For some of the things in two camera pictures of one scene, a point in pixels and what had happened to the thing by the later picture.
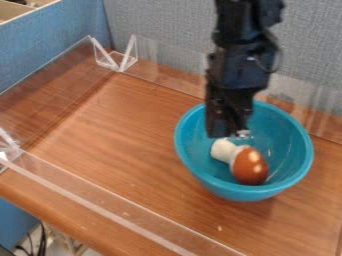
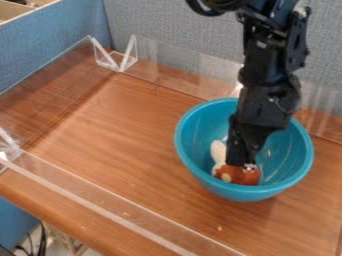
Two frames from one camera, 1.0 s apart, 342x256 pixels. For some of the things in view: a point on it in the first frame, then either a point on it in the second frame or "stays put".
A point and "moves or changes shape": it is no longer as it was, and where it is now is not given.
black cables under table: (43, 244) stays put
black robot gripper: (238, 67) to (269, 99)
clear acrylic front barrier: (105, 206) stays put
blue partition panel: (42, 35) stays put
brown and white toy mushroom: (246, 160) moves or changes shape
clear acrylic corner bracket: (117, 60) stays put
